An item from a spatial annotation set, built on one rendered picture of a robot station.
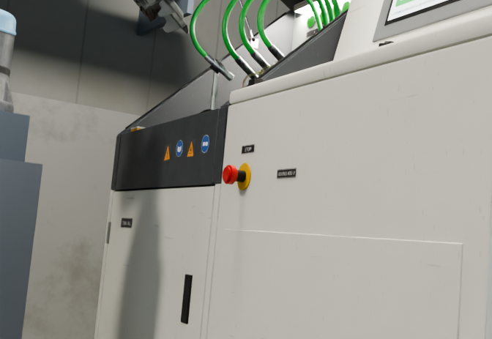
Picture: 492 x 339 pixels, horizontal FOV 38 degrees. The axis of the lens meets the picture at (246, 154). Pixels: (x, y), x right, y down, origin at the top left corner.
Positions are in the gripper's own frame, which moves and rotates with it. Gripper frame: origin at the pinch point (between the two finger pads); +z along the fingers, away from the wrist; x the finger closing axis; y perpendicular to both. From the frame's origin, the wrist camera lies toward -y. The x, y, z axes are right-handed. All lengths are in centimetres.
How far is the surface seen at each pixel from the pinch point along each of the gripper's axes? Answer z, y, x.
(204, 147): 47, 21, 32
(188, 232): 58, 34, 25
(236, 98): 47, 11, 44
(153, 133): 26.3, 26.4, 8.5
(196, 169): 49, 25, 29
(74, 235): -39, 81, -171
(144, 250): 48, 45, 4
